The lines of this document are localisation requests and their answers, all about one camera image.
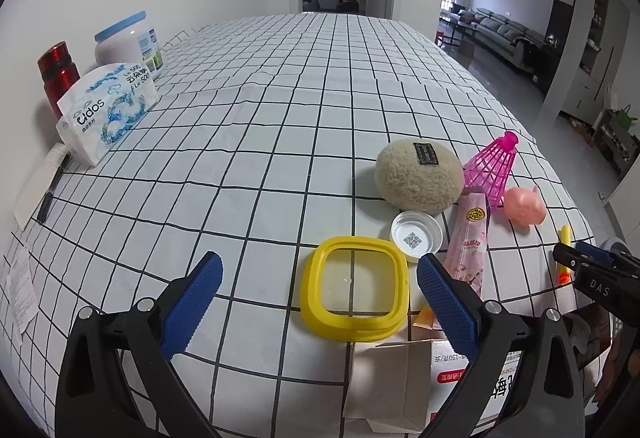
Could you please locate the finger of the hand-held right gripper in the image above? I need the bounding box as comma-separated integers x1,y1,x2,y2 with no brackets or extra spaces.
574,241,640,278
552,243,640,319

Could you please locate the red metal thermos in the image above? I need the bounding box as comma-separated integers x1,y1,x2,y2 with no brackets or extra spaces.
37,41,81,119

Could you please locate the white jar with blue lid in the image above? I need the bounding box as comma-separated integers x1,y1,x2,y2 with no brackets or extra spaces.
94,10,165,82

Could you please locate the yellow square lid frame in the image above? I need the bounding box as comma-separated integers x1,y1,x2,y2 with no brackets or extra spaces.
300,236,411,343

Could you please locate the black pen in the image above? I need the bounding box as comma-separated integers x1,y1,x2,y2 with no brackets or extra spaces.
36,152,72,225

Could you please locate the small orange packet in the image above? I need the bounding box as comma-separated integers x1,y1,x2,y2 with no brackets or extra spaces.
411,305,443,341

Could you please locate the white ribbed notebook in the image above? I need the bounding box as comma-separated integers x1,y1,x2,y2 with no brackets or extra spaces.
13,143,68,230

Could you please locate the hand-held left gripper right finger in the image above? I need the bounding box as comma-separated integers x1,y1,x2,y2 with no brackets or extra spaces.
416,253,587,438

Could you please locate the dark coffee table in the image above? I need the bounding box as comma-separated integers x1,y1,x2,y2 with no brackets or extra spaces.
440,13,476,44

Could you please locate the grey sofa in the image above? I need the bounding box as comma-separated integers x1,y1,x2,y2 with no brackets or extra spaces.
460,7,546,64

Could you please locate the white paper receipt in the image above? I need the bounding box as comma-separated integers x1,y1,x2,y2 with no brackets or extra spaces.
0,248,38,344

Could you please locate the pink plastic shuttlecock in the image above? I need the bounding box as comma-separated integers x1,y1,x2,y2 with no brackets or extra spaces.
463,131,520,211

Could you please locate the white cardboard box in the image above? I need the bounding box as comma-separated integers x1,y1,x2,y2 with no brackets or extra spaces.
345,338,526,434

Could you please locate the white black-checked tablecloth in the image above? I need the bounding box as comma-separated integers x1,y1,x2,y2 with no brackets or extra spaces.
0,12,596,438

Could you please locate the white low cabinet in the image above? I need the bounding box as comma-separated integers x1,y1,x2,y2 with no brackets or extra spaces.
560,63,608,124

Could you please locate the pink snack packet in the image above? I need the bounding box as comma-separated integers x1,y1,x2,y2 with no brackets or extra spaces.
444,187,490,299

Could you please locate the pink pig toy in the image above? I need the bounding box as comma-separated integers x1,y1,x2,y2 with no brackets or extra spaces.
502,185,546,225

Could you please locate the white blue tissue pack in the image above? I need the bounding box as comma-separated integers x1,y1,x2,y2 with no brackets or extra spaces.
55,62,161,167

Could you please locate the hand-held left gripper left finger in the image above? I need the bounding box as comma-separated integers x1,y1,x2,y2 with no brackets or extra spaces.
55,251,236,438

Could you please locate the yellow orange plastic toy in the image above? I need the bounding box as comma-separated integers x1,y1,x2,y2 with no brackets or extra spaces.
557,225,573,286

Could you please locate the dark tall cabinet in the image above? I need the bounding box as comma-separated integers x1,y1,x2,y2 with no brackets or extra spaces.
545,0,573,52

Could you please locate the white round plastic cap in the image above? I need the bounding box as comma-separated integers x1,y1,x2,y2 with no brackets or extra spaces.
390,210,444,264

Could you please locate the beige felt ball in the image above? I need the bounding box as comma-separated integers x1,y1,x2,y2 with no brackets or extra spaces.
375,138,464,211

